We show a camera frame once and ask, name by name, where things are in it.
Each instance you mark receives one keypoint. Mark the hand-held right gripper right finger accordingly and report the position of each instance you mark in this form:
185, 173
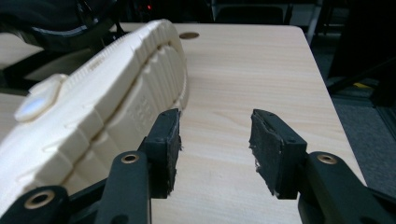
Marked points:
274, 149

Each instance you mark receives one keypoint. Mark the brown round table grommet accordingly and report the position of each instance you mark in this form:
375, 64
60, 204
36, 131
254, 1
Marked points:
189, 35

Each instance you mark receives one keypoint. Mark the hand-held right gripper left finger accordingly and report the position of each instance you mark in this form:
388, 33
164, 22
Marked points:
163, 146

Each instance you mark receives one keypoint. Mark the cream foam slipper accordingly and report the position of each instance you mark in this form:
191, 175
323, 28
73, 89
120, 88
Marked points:
109, 93

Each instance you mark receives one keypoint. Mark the dark chair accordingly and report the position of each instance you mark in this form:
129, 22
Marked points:
249, 14

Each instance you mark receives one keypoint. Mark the black metal stand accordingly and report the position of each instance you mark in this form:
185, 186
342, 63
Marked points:
358, 76

